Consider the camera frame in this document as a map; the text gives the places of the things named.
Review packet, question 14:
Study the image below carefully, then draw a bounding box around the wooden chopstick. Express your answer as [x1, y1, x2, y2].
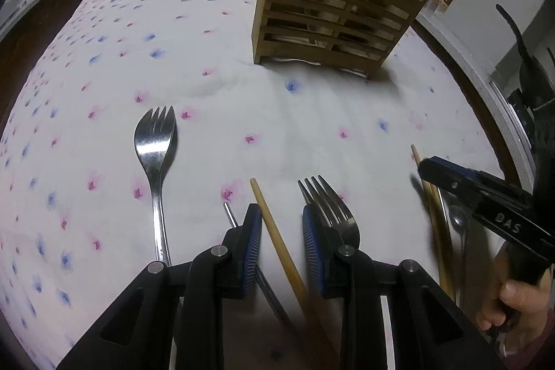
[409, 144, 456, 302]
[249, 178, 339, 369]

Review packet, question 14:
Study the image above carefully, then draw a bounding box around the metal chopstick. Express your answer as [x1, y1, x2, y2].
[222, 201, 300, 336]

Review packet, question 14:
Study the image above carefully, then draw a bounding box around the person right hand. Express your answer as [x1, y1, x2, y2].
[476, 243, 554, 369]

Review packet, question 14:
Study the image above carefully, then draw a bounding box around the black pan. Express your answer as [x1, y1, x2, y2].
[495, 3, 555, 128]

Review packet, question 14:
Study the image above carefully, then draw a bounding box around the dark steel fork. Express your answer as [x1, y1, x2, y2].
[297, 175, 360, 249]

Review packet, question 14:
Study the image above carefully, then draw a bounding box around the steel spork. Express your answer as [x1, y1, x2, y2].
[134, 106, 176, 267]

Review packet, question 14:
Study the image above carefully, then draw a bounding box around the white dotted table cloth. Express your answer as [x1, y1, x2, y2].
[1, 0, 501, 369]

